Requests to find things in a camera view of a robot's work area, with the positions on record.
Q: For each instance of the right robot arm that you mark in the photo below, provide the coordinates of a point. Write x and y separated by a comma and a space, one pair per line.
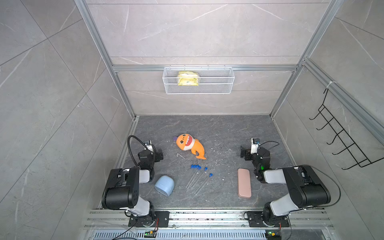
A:
305, 188

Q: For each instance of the yellow packet in basket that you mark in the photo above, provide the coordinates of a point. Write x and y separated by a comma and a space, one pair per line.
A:
188, 78

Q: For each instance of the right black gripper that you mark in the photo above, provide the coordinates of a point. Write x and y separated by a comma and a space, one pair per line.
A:
246, 153

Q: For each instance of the light blue cup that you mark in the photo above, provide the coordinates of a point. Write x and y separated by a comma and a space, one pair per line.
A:
165, 185

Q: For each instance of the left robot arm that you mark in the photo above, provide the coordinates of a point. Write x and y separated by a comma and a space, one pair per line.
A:
122, 189

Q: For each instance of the black wall hook rack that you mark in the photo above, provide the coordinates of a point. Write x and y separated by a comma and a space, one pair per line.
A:
341, 135

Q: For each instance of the pink rectangular case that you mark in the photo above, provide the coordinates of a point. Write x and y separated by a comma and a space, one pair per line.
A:
244, 184

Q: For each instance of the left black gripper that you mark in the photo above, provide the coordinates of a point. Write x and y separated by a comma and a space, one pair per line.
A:
157, 154

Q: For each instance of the orange shark plush toy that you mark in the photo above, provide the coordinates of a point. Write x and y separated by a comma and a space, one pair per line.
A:
187, 143

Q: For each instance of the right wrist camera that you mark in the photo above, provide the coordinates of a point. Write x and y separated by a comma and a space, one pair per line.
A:
255, 142

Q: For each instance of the metal base rail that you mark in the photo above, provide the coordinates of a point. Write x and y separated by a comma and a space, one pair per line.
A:
207, 224

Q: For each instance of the white wire basket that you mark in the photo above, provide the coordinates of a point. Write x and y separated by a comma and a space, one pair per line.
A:
213, 80

